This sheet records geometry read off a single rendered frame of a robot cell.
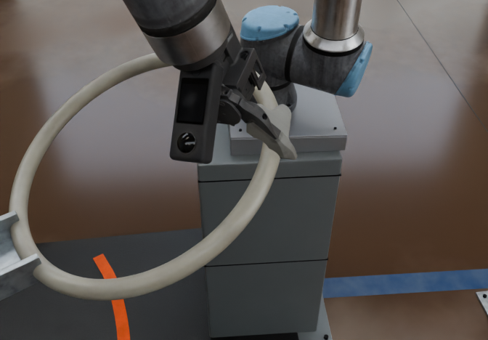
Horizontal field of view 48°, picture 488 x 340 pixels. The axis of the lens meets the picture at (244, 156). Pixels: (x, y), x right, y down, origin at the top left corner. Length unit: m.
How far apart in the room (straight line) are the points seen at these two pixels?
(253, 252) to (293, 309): 0.35
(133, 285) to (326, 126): 0.89
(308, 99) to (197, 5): 1.09
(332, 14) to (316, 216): 0.64
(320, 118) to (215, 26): 1.00
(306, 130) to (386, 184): 1.30
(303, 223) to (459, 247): 1.05
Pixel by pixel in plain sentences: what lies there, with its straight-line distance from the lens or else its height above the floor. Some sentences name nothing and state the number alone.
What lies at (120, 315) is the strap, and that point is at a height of 0.02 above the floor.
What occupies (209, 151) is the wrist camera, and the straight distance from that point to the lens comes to 0.62.
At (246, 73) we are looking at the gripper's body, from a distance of 0.66.
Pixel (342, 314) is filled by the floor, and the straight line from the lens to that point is 2.21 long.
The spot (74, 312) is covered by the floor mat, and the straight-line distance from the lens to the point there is 2.26.
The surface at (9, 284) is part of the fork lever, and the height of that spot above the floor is 1.14.
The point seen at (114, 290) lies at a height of 1.18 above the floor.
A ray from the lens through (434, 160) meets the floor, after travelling 2.97.
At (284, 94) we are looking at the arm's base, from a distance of 1.51.
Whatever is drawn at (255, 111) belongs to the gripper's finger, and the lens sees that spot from 0.65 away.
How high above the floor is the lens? 1.81
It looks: 40 degrees down
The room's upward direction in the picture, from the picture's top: straight up
